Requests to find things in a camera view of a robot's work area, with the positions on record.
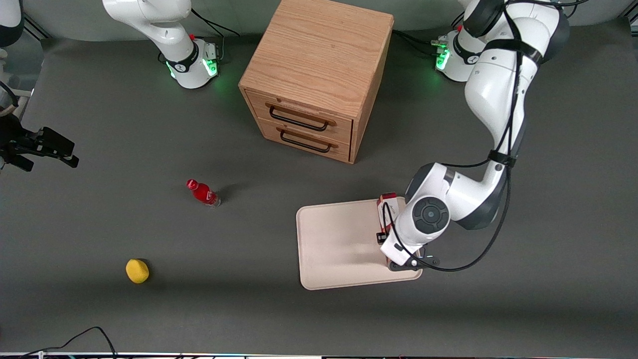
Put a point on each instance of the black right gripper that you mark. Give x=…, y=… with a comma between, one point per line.
x=14, y=139

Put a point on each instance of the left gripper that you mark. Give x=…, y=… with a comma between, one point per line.
x=380, y=238

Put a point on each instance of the red cookie box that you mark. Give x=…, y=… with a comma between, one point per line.
x=385, y=212

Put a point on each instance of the beige rectangular tray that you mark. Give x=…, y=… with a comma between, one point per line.
x=339, y=244

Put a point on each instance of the wooden drawer with narrow front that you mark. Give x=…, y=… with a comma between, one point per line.
x=341, y=151

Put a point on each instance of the wooden drawer with wide front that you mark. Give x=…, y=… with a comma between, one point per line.
x=344, y=130

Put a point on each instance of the yellow lemon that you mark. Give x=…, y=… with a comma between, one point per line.
x=137, y=271

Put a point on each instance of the red drink bottle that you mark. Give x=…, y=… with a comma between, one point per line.
x=202, y=192

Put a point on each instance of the wooden drawer cabinet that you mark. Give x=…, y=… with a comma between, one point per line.
x=319, y=50

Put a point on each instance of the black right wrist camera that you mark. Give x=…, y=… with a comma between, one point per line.
x=56, y=141

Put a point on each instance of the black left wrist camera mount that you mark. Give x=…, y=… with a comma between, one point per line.
x=416, y=262

